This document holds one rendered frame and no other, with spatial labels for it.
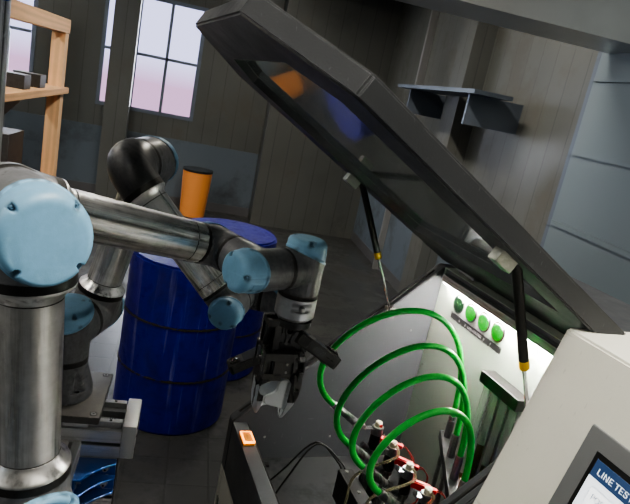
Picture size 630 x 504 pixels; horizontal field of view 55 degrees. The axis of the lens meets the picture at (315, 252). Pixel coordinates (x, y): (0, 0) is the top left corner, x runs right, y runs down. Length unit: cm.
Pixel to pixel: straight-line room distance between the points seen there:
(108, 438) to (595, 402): 109
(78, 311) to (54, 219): 75
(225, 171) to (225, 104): 90
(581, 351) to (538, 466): 20
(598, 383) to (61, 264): 81
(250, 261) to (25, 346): 36
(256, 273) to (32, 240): 37
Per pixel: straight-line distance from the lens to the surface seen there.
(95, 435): 161
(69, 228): 78
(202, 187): 795
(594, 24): 359
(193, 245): 106
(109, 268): 157
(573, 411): 109
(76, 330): 150
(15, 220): 75
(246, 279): 99
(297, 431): 181
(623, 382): 105
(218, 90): 843
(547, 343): 139
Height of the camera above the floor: 185
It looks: 14 degrees down
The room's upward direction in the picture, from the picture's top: 12 degrees clockwise
